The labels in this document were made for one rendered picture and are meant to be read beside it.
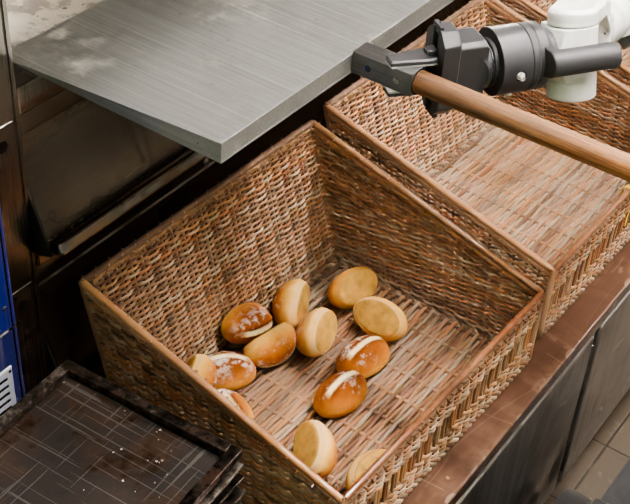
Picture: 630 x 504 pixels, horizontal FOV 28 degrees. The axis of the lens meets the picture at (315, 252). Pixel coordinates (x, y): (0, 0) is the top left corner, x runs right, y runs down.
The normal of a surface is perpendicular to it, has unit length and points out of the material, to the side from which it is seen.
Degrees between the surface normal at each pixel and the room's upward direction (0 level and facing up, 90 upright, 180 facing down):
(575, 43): 73
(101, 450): 0
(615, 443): 0
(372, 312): 50
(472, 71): 90
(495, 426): 0
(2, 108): 90
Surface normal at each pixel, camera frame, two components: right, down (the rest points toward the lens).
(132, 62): 0.06, -0.77
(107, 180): 0.78, 0.11
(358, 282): 0.57, -0.11
